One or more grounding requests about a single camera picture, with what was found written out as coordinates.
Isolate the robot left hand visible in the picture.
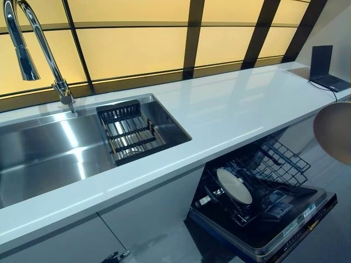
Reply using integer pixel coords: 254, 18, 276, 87
105, 248, 132, 263

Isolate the cream deep round plate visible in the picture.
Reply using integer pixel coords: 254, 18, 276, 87
216, 167, 253, 205

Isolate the black dishwasher door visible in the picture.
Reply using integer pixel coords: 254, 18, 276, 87
185, 185, 338, 261

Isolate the white cabinet door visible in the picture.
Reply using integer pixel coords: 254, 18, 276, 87
281, 119, 316, 155
0, 211, 130, 263
98, 165, 207, 248

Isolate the black dish drying rack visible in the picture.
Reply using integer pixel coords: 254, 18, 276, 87
95, 99, 167, 167

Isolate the stainless steel sink basin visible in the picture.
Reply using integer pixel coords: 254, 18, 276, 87
0, 93, 193, 209

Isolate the chrome gooseneck kitchen faucet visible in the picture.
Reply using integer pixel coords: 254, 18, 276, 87
2, 0, 76, 113

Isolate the black open laptop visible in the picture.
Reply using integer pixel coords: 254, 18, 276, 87
308, 44, 351, 93

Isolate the black wire dishwasher rack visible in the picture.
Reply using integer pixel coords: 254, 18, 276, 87
196, 136, 313, 227

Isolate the black laptop cable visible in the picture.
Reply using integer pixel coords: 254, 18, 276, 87
308, 79, 338, 104

